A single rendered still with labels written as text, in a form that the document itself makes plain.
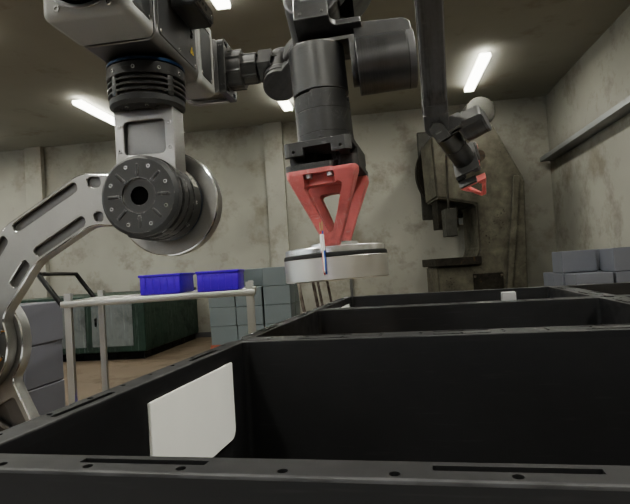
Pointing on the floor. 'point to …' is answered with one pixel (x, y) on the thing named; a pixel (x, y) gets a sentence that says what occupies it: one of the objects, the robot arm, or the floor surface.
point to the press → (475, 214)
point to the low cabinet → (130, 327)
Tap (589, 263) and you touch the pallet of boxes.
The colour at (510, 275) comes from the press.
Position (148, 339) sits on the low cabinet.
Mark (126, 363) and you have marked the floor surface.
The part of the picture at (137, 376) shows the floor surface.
